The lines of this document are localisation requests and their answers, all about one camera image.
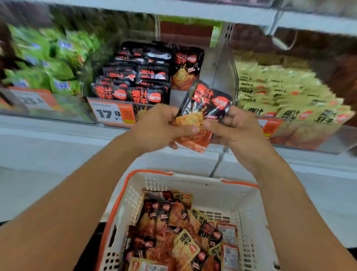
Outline person's right hand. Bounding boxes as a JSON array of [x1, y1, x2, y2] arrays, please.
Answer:
[[202, 106, 277, 174]]

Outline person's left hand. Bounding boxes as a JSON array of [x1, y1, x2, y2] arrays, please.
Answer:
[[130, 104, 200, 154]]

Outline black snack packet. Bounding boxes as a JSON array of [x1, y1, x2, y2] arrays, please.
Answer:
[[171, 79, 234, 153]]

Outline person's right forearm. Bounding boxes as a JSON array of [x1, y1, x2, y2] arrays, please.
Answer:
[[252, 153, 357, 271]]

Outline person's left forearm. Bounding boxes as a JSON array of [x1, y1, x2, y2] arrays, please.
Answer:
[[0, 131, 141, 271]]

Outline white orange price tag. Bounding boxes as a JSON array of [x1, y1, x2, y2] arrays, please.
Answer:
[[87, 97, 136, 128], [256, 117, 285, 139], [8, 87, 64, 113]]

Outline clear shelf divider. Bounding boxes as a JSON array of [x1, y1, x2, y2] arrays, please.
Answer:
[[211, 23, 239, 106]]

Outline row of black packets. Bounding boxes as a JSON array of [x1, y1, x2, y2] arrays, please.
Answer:
[[91, 40, 205, 105]]

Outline row of yellow packets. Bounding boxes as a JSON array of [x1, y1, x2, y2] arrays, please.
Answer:
[[235, 60, 355, 125]]

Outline white plastic shopping basket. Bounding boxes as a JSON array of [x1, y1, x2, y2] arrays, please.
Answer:
[[95, 169, 281, 271]]

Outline orange snack display carton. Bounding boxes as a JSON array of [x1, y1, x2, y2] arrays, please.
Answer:
[[268, 120, 344, 151]]

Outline pile of mixed snack packets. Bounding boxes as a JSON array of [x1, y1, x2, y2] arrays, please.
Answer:
[[123, 189, 240, 271]]

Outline white upper shelf board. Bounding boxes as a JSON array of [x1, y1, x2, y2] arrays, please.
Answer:
[[26, 0, 357, 37]]

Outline white shelf board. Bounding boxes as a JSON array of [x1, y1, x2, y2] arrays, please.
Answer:
[[0, 114, 357, 180], [26, 0, 357, 37]]

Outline white lower shelf board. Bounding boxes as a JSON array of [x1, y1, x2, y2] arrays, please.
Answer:
[[0, 114, 357, 180]]

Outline clear shelf front guard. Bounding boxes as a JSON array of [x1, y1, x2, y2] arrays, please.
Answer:
[[0, 86, 97, 125]]

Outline heap of green packets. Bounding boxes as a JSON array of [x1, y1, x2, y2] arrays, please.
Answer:
[[0, 22, 101, 97]]

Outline white shelf bracket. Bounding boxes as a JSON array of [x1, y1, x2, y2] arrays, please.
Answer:
[[262, 8, 284, 36]]

